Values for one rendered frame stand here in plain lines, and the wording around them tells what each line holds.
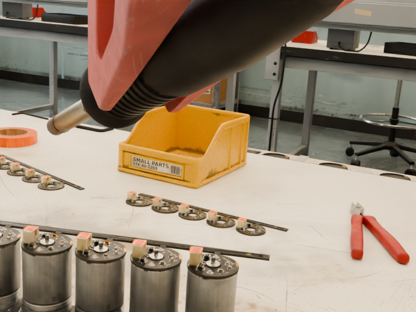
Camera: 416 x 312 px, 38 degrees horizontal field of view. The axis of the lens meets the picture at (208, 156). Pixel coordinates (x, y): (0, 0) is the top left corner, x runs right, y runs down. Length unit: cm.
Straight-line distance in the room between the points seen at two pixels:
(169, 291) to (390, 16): 229
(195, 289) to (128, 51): 16
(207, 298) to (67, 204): 28
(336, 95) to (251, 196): 421
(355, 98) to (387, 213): 418
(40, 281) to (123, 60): 17
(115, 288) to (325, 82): 453
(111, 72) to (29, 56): 602
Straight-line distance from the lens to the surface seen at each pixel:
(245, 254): 30
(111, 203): 55
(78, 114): 23
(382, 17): 254
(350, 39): 267
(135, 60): 16
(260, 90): 496
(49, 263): 30
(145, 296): 29
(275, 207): 57
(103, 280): 30
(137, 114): 19
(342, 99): 478
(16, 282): 33
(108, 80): 17
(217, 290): 28
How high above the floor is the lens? 94
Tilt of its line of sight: 15 degrees down
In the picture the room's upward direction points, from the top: 4 degrees clockwise
